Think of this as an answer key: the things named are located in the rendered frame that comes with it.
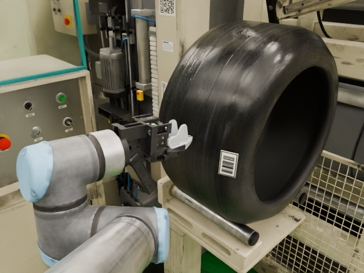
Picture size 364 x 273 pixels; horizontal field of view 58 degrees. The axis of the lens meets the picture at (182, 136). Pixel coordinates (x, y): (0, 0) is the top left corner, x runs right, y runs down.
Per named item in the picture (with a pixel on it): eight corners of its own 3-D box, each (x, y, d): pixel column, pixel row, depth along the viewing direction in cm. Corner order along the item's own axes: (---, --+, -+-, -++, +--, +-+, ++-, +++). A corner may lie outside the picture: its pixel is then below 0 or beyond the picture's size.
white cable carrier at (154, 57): (154, 150, 131) (149, 26, 110) (163, 146, 135) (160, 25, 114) (161, 154, 129) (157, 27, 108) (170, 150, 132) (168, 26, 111)
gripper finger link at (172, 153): (190, 147, 72) (158, 156, 66) (189, 153, 72) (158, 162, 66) (175, 140, 75) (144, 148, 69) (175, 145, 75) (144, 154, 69)
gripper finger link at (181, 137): (202, 122, 74) (172, 129, 68) (200, 146, 76) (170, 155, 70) (193, 118, 76) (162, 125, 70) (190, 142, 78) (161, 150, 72)
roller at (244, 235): (168, 194, 116) (171, 182, 115) (176, 193, 119) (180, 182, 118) (248, 248, 93) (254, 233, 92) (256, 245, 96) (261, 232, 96)
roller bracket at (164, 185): (157, 203, 117) (156, 180, 113) (228, 163, 142) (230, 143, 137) (163, 207, 115) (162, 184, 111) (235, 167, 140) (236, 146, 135)
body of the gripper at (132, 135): (175, 122, 67) (126, 133, 59) (172, 160, 70) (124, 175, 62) (152, 112, 72) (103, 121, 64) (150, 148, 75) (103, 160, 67)
